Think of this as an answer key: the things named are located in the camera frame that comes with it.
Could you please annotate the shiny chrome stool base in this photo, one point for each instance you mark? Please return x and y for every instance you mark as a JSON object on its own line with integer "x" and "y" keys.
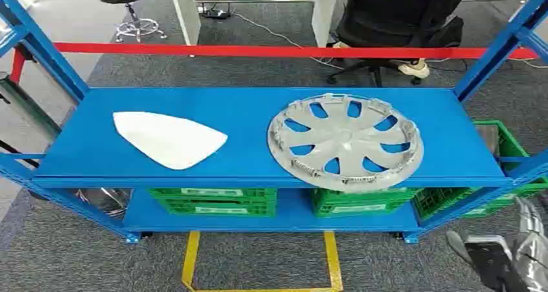
{"x": 105, "y": 200}

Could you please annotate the silver plastic wheel hubcap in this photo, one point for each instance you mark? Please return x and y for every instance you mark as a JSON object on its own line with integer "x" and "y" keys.
{"x": 342, "y": 141}

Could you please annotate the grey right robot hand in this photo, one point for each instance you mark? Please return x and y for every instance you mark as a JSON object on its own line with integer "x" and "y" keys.
{"x": 531, "y": 243}

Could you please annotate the black power strip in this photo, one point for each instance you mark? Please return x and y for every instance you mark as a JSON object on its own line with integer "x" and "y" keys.
{"x": 216, "y": 13}

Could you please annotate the yellow floor tape outline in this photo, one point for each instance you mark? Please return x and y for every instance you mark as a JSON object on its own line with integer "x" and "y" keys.
{"x": 332, "y": 260}

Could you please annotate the red barrier belt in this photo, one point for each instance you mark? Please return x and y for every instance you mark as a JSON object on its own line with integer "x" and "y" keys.
{"x": 257, "y": 51}

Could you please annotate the white triangular plastic panel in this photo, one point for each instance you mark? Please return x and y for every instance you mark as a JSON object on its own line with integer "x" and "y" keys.
{"x": 169, "y": 139}

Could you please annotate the green open plastic crate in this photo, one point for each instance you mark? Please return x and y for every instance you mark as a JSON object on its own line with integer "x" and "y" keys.
{"x": 509, "y": 146}

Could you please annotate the green folded plastic crate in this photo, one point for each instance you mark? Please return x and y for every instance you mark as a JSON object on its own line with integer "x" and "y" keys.
{"x": 385, "y": 194}
{"x": 257, "y": 193}
{"x": 265, "y": 208}
{"x": 325, "y": 210}

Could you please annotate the white desk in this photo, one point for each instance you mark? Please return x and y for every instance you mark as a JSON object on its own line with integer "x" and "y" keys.
{"x": 323, "y": 12}

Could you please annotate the blue metal shelf rack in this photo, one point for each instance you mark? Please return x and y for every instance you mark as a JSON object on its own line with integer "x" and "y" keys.
{"x": 257, "y": 110}

